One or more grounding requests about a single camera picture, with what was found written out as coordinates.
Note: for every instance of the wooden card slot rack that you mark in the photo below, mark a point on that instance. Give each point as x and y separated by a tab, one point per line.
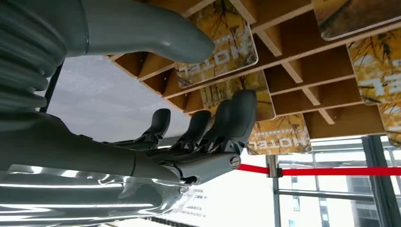
316	65

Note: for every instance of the white building outside window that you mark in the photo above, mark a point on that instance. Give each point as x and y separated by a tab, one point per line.
360	210

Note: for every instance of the red barrier belt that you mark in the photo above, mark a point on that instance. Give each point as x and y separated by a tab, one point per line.
329	171

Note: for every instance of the dark window frame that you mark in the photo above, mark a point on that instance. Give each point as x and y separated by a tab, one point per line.
377	175

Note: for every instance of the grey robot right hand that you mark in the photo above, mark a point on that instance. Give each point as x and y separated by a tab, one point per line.
78	163

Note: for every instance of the chrome barrier post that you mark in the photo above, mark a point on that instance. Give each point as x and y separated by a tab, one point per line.
274	169

